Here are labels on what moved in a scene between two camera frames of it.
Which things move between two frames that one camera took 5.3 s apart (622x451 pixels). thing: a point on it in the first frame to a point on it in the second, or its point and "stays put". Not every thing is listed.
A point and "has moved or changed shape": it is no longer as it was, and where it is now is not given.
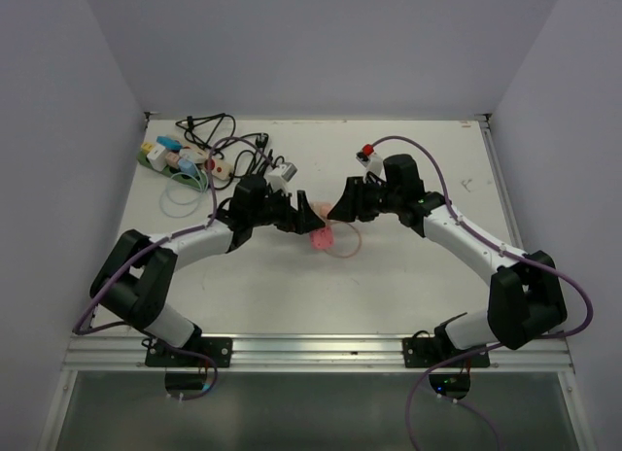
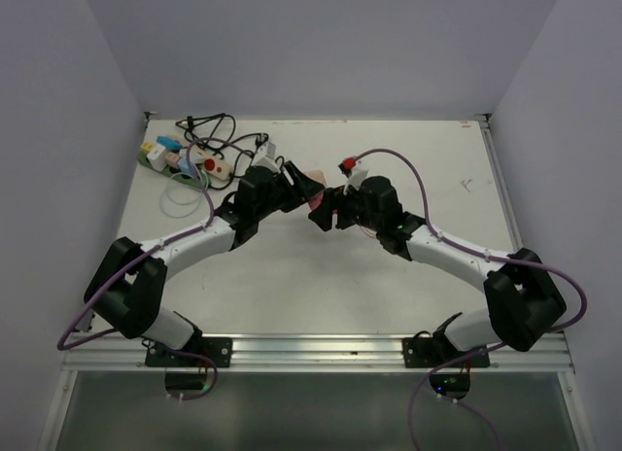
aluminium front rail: [126, 354] stays put
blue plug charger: [173, 145] stays put
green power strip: [197, 180] stays put
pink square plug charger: [323, 238] to [316, 200]
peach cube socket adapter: [323, 207] has moved or changed shape
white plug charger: [157, 157] stays put
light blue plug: [187, 166] stays put
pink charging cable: [345, 223] to [368, 231]
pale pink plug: [172, 157] stays put
